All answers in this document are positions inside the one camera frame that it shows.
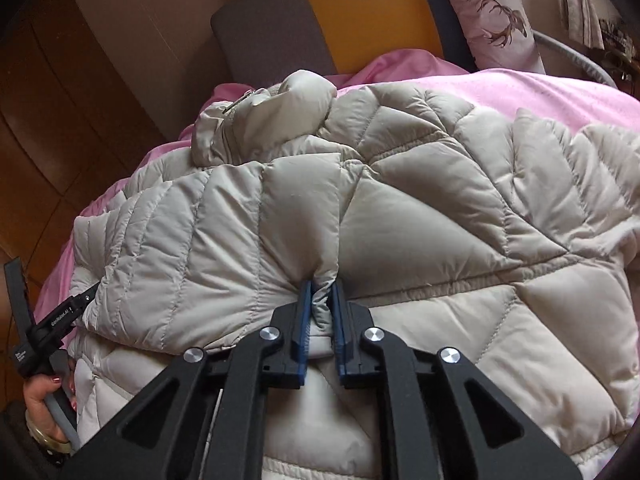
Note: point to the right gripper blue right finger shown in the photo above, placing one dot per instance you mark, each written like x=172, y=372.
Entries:
x=439, y=416

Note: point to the grey curved bed rail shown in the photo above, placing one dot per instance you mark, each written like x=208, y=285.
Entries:
x=592, y=69

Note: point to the brown wooden wardrobe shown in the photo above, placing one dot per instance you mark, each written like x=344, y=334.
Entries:
x=70, y=127

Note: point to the person's left hand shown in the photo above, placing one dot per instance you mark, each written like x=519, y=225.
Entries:
x=36, y=389

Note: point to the deer print pillow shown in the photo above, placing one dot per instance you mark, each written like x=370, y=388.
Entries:
x=498, y=34

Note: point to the beige quilted down jacket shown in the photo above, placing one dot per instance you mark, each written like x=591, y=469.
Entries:
x=510, y=238

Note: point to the right pink curtain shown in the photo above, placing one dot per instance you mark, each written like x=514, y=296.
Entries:
x=582, y=23

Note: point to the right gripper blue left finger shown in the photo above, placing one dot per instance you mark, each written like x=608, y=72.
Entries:
x=203, y=416

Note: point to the grey yellow blue headboard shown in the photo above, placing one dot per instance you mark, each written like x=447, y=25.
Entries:
x=265, y=40

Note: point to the cluttered wooden desk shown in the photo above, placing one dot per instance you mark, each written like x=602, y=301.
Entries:
x=620, y=52

